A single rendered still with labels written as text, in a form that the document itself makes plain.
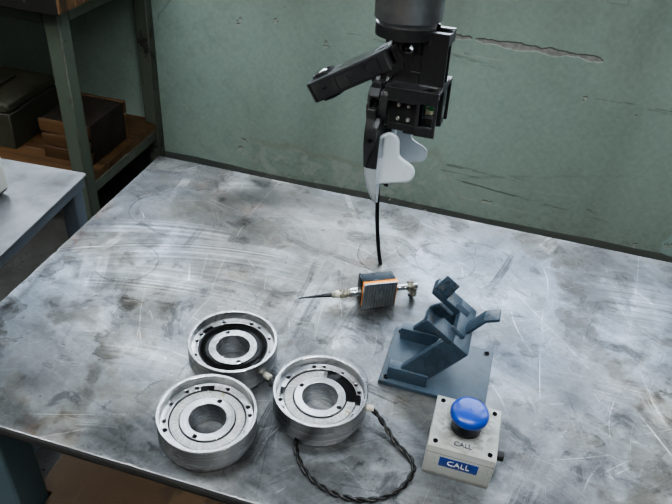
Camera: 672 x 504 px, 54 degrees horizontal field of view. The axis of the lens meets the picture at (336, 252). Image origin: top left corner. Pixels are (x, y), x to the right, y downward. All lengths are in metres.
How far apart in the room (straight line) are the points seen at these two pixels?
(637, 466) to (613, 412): 0.08
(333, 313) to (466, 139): 1.50
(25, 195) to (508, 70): 1.46
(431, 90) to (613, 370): 0.43
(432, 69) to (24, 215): 0.86
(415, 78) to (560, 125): 1.55
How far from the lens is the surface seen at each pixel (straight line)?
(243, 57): 2.42
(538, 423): 0.83
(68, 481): 1.07
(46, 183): 1.45
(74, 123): 2.20
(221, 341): 0.82
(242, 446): 0.71
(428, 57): 0.75
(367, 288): 0.89
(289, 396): 0.76
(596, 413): 0.87
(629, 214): 2.45
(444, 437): 0.72
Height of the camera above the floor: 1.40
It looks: 36 degrees down
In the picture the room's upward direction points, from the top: 5 degrees clockwise
